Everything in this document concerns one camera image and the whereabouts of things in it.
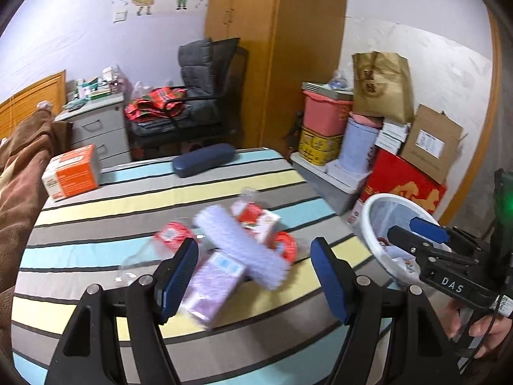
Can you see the white light switch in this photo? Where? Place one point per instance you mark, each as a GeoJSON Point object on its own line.
{"type": "Point", "coordinates": [120, 15]}

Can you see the kraft paper bag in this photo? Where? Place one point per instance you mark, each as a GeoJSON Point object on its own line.
{"type": "Point", "coordinates": [380, 88]}

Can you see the dark folded clothes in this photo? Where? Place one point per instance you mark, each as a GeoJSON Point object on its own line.
{"type": "Point", "coordinates": [160, 126]}

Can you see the yellow printed box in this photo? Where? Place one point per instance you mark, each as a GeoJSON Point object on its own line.
{"type": "Point", "coordinates": [318, 144]}

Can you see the person's right hand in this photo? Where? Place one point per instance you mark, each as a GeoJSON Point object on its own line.
{"type": "Point", "coordinates": [489, 331]}

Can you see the grey drawer cabinet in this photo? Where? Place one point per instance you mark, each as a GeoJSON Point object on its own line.
{"type": "Point", "coordinates": [100, 128]}

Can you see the pile of small boxes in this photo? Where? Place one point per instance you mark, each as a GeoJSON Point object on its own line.
{"type": "Point", "coordinates": [96, 86]}

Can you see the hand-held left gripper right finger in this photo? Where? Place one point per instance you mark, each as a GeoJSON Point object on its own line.
{"type": "Point", "coordinates": [332, 280]}

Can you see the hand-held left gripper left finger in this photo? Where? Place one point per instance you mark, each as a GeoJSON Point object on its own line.
{"type": "Point", "coordinates": [176, 280]}

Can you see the cardboard box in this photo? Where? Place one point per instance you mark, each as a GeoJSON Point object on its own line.
{"type": "Point", "coordinates": [429, 140]}

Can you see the red patterned bags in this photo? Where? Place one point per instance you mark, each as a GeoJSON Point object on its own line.
{"type": "Point", "coordinates": [156, 102]}

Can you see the stack of white boxes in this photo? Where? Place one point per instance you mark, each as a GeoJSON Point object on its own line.
{"type": "Point", "coordinates": [392, 138]}

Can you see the wooden headboard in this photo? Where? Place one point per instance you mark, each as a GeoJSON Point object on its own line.
{"type": "Point", "coordinates": [36, 100]}

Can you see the bag of plastic bottles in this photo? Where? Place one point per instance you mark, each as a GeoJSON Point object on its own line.
{"type": "Point", "coordinates": [340, 80]}

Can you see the white plastic bag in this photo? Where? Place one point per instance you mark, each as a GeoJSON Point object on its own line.
{"type": "Point", "coordinates": [140, 90]}

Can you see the grey tray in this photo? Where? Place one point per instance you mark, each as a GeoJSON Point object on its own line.
{"type": "Point", "coordinates": [320, 89]}

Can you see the grey chair cushion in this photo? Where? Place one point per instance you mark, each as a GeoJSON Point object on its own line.
{"type": "Point", "coordinates": [196, 68]}

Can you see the black chair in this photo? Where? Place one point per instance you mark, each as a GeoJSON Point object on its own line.
{"type": "Point", "coordinates": [232, 88]}

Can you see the lavender foam roll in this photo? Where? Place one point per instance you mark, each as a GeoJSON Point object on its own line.
{"type": "Point", "coordinates": [240, 244]}

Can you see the white trash bin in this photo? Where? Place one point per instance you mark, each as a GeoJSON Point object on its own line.
{"type": "Point", "coordinates": [366, 228]}

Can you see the wooden wardrobe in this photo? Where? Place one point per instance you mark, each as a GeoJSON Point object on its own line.
{"type": "Point", "coordinates": [304, 48]}

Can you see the clear plastic bin liner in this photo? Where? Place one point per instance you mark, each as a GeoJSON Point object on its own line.
{"type": "Point", "coordinates": [384, 216]}

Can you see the grey storage box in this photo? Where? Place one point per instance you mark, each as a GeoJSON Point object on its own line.
{"type": "Point", "coordinates": [340, 184]}

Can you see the striped tablecloth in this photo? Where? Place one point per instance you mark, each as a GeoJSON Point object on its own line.
{"type": "Point", "coordinates": [100, 216]}

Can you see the red gift box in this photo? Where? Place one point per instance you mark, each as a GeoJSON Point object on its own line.
{"type": "Point", "coordinates": [392, 176]}

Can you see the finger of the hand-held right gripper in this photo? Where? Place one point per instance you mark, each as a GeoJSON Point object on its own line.
{"type": "Point", "coordinates": [429, 229]}
{"type": "Point", "coordinates": [404, 238]}

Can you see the orange white box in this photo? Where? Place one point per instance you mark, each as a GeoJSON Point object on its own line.
{"type": "Point", "coordinates": [70, 172]}

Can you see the red white carton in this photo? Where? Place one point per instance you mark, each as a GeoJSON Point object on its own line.
{"type": "Point", "coordinates": [267, 224]}

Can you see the purple tissue pack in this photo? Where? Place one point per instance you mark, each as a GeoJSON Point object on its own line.
{"type": "Point", "coordinates": [216, 284]}

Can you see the red white snack packet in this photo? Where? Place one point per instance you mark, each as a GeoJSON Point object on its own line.
{"type": "Point", "coordinates": [172, 234]}

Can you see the clear plastic bottle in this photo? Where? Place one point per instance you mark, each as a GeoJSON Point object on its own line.
{"type": "Point", "coordinates": [248, 198]}

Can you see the pink plastic tub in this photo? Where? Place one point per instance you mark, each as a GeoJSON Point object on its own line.
{"type": "Point", "coordinates": [324, 114]}

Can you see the navy glasses case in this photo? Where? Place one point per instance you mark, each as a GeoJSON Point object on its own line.
{"type": "Point", "coordinates": [202, 159]}

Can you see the lavender cylinder container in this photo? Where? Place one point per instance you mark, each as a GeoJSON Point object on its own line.
{"type": "Point", "coordinates": [356, 144]}

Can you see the clear plastic wrapper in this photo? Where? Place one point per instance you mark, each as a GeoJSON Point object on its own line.
{"type": "Point", "coordinates": [140, 258]}

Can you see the brown blanket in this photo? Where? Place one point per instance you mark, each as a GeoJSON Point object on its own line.
{"type": "Point", "coordinates": [20, 192]}

